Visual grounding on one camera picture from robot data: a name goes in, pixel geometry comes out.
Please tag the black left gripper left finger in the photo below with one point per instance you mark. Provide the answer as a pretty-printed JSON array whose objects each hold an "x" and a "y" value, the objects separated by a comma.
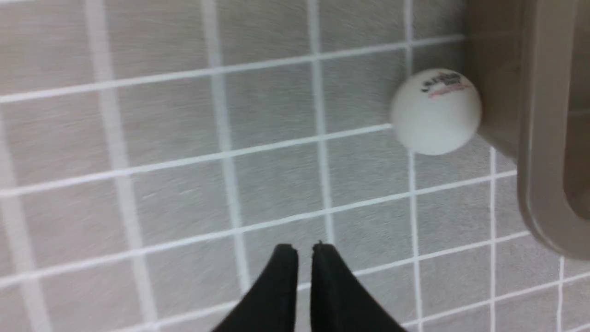
[{"x": 270, "y": 304}]

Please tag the olive green plastic bin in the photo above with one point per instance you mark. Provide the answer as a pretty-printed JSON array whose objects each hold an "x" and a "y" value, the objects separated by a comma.
[{"x": 530, "y": 60}]

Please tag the white ball printed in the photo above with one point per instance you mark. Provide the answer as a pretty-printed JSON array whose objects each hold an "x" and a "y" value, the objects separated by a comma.
[{"x": 436, "y": 112}]

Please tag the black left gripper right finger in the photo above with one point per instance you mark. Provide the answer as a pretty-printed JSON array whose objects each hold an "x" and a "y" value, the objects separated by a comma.
[{"x": 339, "y": 302}]

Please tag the grey white checked tablecloth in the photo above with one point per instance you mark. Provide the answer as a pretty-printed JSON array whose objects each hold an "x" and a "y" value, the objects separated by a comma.
[{"x": 153, "y": 152}]

